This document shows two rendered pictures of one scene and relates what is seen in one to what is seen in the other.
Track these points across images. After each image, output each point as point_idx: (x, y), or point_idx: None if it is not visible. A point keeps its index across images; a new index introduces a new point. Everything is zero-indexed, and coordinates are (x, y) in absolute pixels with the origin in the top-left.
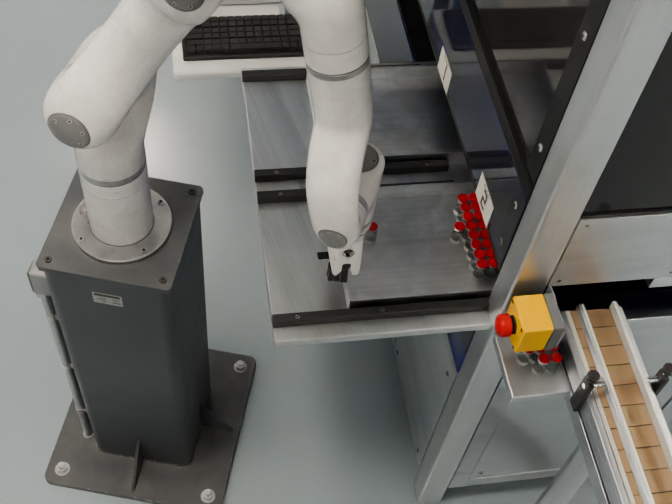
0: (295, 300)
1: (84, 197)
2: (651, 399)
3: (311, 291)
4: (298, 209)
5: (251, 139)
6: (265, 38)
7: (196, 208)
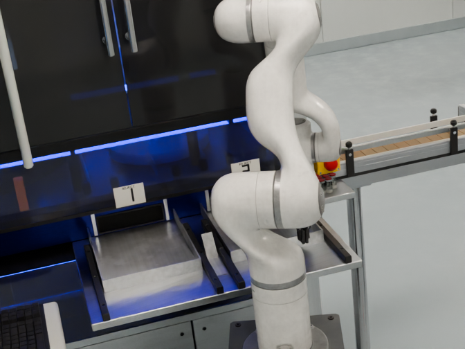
0: (324, 259)
1: (298, 314)
2: (349, 138)
3: (314, 255)
4: (243, 272)
5: (178, 303)
6: (30, 343)
7: (254, 320)
